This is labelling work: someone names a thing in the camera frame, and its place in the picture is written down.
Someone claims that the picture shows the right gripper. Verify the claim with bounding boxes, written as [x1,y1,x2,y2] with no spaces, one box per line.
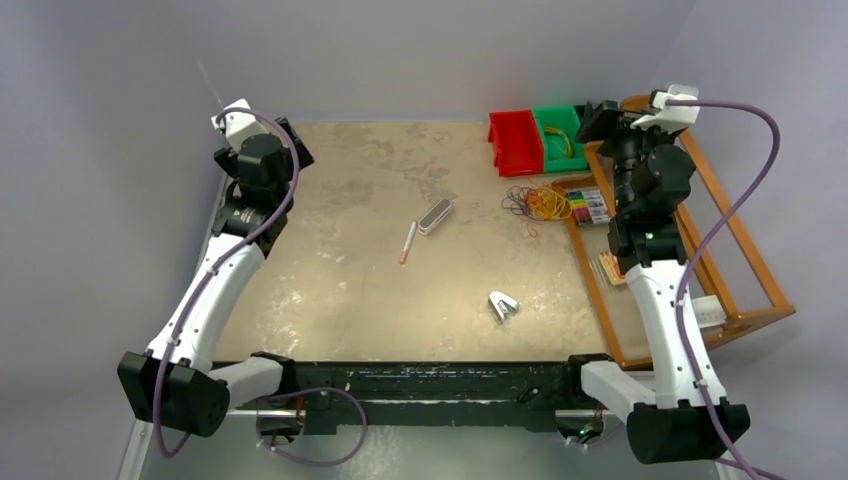
[575,101,679,214]

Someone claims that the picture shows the yellow cable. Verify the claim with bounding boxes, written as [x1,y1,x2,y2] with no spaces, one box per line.
[544,125,575,162]
[527,186,573,223]

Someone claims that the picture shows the orange cable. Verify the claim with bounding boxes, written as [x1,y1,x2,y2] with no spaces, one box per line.
[508,178,564,241]

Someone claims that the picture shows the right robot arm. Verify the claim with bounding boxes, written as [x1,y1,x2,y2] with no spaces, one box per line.
[561,91,750,464]

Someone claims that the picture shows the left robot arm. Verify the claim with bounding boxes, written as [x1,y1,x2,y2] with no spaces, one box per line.
[117,107,314,437]

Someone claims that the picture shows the green plastic bin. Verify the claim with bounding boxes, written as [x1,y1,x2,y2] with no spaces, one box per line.
[532,106,588,173]

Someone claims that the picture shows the box of coloured markers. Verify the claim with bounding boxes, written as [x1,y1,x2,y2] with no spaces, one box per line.
[565,188,610,226]

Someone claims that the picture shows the red plastic bin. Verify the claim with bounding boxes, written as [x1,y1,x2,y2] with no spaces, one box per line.
[488,110,544,177]

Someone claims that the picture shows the white marker orange cap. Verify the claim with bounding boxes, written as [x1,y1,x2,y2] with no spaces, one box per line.
[399,221,418,265]

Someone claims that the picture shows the orange small card pack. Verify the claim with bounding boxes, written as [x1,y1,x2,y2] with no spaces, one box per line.
[598,251,627,287]

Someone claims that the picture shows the white grey stapler case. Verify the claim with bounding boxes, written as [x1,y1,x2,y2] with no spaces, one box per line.
[418,199,453,236]

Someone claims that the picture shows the wooden shelf rack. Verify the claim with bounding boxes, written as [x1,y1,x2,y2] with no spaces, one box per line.
[565,131,796,370]

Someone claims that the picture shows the white label box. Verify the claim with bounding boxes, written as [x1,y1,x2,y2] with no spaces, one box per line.
[692,295,727,330]

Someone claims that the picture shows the coiled yellow cable in bin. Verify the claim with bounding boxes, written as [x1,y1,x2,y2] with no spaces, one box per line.
[544,125,575,162]

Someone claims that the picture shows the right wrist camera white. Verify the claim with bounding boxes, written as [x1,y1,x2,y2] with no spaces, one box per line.
[630,84,700,134]

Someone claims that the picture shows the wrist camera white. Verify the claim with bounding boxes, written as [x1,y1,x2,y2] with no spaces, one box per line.
[630,84,700,134]
[210,112,269,153]

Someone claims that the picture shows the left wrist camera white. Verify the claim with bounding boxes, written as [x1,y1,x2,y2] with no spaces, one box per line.
[210,112,269,153]

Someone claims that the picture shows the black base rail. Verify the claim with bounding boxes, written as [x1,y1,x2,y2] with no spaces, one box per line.
[254,361,610,440]

